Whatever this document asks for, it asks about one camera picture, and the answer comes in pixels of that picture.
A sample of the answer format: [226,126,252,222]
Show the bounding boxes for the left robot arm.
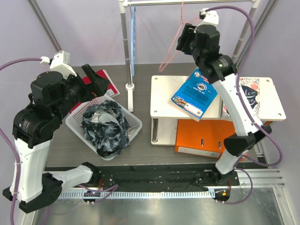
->
[3,65,109,213]

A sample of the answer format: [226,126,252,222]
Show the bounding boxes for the clothes rack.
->
[118,0,251,112]

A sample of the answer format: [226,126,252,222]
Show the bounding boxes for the blue paperback book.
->
[169,68,218,122]

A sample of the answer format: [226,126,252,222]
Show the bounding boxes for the pink wire hanger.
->
[158,0,198,72]

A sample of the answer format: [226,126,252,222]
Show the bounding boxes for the red notebook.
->
[69,69,120,114]

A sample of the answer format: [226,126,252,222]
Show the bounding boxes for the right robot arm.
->
[176,23,272,185]

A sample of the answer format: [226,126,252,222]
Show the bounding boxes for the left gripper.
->
[53,64,110,120]

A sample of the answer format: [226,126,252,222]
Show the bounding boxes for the white two-tier shelf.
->
[150,75,286,146]

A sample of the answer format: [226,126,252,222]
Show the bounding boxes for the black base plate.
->
[86,164,240,193]

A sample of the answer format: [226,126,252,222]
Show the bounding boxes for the light blue hanger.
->
[130,7,136,76]

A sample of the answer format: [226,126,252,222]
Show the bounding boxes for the white cable duct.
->
[59,189,215,199]

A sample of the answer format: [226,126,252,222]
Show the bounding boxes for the floral Little Women book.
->
[221,77,262,119]

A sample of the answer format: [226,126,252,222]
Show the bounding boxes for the dark floral shorts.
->
[82,100,130,159]

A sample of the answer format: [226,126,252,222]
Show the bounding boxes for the orange binder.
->
[174,119,272,162]

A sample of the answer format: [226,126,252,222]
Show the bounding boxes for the white plastic basket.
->
[66,95,142,161]

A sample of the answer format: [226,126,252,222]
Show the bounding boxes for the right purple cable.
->
[206,5,284,204]

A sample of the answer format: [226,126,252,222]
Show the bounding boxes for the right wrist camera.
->
[198,8,219,27]

